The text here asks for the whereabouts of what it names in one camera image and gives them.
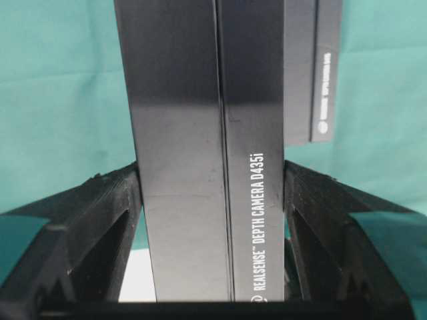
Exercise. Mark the left gripper black left finger teal tape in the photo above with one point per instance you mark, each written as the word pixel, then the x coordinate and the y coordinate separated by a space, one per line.
pixel 79 241

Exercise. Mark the left gripper black right finger teal tape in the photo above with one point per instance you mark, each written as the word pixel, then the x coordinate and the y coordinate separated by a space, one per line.
pixel 348 244

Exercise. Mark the black RealSense box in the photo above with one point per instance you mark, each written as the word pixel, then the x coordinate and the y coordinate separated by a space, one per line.
pixel 311 53
pixel 205 85

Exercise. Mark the green table cloth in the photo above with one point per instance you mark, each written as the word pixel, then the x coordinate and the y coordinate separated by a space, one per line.
pixel 64 113

